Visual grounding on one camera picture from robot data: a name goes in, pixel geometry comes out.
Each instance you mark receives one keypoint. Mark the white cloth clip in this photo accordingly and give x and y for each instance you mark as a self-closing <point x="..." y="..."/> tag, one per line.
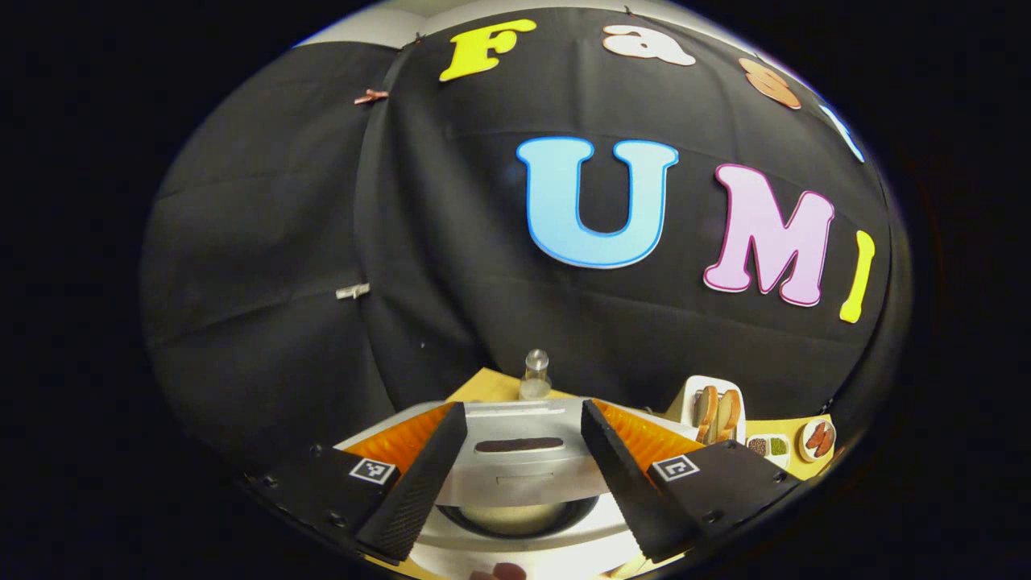
<point x="353" y="291"/>

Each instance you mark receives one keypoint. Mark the small glass bottle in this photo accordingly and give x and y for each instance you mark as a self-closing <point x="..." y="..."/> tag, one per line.
<point x="536" y="379"/>

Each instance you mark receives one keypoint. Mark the black backdrop cloth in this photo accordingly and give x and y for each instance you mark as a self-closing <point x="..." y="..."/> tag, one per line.
<point x="266" y="242"/>

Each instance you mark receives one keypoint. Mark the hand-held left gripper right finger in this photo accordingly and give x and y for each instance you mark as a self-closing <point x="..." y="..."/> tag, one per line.
<point x="620" y="483"/>

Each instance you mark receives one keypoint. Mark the toasted bread slice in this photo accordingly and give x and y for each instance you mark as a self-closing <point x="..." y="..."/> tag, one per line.
<point x="730" y="412"/>
<point x="706" y="411"/>

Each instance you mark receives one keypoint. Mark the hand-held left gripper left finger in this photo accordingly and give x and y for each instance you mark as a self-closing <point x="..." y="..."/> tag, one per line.
<point x="423" y="483"/>

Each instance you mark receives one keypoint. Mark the white rice cooker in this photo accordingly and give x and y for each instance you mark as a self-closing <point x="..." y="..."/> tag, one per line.
<point x="519" y="475"/>

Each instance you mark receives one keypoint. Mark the white round plate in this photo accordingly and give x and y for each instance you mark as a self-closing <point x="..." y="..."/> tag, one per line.
<point x="805" y="453"/>

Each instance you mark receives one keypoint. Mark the red cloth clip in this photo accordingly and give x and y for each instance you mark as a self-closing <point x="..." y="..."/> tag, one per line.
<point x="370" y="97"/>

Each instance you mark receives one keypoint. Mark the red meat piece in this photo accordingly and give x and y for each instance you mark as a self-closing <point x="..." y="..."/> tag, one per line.
<point x="826" y="441"/>
<point x="814" y="437"/>

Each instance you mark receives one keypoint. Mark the white toaster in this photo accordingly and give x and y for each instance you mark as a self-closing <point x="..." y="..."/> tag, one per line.
<point x="687" y="403"/>

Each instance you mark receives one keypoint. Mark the white divided grain dish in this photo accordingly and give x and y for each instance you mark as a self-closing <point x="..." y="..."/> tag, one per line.
<point x="769" y="451"/>

